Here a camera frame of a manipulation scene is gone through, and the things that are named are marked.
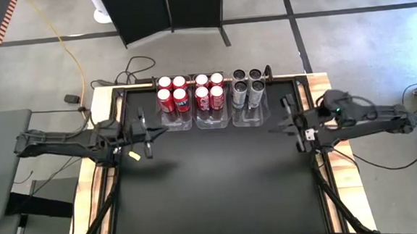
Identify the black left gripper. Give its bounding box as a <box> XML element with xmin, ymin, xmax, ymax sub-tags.
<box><xmin>127</xmin><ymin>104</ymin><xmax>171</xmax><ymax>162</ymax></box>

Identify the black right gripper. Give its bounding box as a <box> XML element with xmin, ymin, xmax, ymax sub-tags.
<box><xmin>266</xmin><ymin>91</ymin><xmax>322</xmax><ymax>154</ymax></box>

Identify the white Celsius drink can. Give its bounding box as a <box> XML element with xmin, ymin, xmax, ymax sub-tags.
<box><xmin>248</xmin><ymin>79</ymin><xmax>267</xmax><ymax>109</ymax></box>
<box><xmin>230</xmin><ymin>80</ymin><xmax>249</xmax><ymax>110</ymax></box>
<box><xmin>231</xmin><ymin>68</ymin><xmax>248</xmax><ymax>83</ymax></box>
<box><xmin>248</xmin><ymin>67</ymin><xmax>264</xmax><ymax>82</ymax></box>

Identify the red Coca-Cola can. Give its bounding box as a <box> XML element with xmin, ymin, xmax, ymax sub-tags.
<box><xmin>208</xmin><ymin>71</ymin><xmax>225</xmax><ymax>88</ymax></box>
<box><xmin>208</xmin><ymin>84</ymin><xmax>226</xmax><ymax>111</ymax></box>
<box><xmin>193</xmin><ymin>85</ymin><xmax>212</xmax><ymax>113</ymax></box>
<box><xmin>193</xmin><ymin>72</ymin><xmax>210</xmax><ymax>89</ymax></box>

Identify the clear plastic bin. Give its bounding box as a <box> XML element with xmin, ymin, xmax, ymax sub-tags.
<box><xmin>153</xmin><ymin>73</ymin><xmax>195</xmax><ymax>133</ymax></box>
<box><xmin>190</xmin><ymin>71</ymin><xmax>233</xmax><ymax>131</ymax></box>
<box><xmin>228</xmin><ymin>67</ymin><xmax>272</xmax><ymax>129</ymax></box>

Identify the black power adapter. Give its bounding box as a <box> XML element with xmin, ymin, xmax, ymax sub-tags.
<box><xmin>64</xmin><ymin>93</ymin><xmax>81</xmax><ymax>105</ymax></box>

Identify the black room divider panel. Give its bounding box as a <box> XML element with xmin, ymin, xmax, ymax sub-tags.
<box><xmin>98</xmin><ymin>0</ymin><xmax>232</xmax><ymax>55</ymax></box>

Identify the grey and black cabinet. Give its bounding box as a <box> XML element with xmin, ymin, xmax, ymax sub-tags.
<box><xmin>4</xmin><ymin>177</ymin><xmax>77</xmax><ymax>234</ymax></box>

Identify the grey desk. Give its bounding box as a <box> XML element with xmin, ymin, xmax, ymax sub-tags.
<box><xmin>0</xmin><ymin>108</ymin><xmax>38</xmax><ymax>222</ymax></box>

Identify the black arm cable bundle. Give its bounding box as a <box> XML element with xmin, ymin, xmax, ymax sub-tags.
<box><xmin>88</xmin><ymin>54</ymin><xmax>158</xmax><ymax>89</ymax></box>

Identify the yellow floor cable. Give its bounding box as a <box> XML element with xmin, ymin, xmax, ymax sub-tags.
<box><xmin>27</xmin><ymin>0</ymin><xmax>88</xmax><ymax>114</ymax></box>

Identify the black metal frame strut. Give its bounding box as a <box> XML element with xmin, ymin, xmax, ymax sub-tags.
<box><xmin>66</xmin><ymin>165</ymin><xmax>125</xmax><ymax>234</ymax></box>
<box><xmin>312</xmin><ymin>154</ymin><xmax>371</xmax><ymax>234</ymax></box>

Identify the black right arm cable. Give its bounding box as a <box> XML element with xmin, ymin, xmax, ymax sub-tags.
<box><xmin>349</xmin><ymin>111</ymin><xmax>417</xmax><ymax>173</ymax></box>

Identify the white pedestal stand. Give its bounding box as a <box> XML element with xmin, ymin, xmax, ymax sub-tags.
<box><xmin>88</xmin><ymin>0</ymin><xmax>114</xmax><ymax>25</ymax></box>

